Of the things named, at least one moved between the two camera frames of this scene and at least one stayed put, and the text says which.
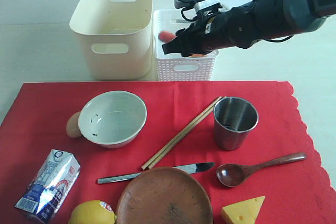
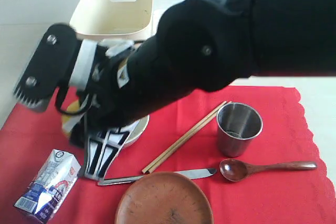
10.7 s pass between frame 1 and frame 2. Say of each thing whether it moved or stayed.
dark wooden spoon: moved
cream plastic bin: stayed
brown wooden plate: stayed
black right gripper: moved
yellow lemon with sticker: moved
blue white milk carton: stayed
